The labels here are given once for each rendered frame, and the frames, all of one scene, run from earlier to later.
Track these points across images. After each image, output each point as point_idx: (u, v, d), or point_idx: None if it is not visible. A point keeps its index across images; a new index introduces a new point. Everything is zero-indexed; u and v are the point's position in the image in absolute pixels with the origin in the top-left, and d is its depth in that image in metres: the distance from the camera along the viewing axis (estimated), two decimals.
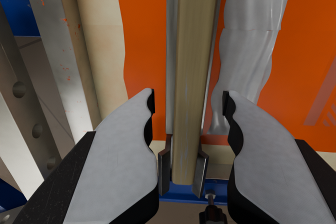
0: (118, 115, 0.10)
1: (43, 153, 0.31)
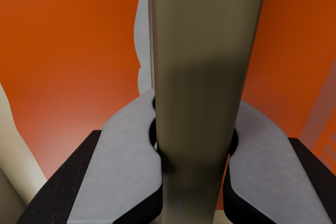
0: (123, 115, 0.10)
1: None
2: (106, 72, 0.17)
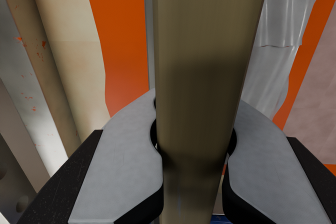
0: (125, 114, 0.10)
1: (10, 195, 0.25)
2: None
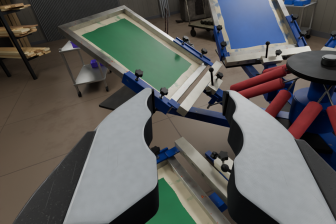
0: (118, 115, 0.10)
1: None
2: None
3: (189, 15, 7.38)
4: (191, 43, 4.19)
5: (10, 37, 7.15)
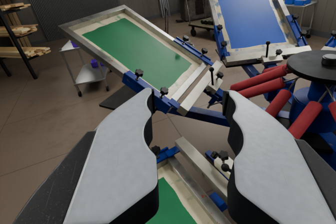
0: (118, 115, 0.10)
1: None
2: None
3: (189, 15, 7.38)
4: (191, 43, 4.19)
5: (10, 37, 7.15)
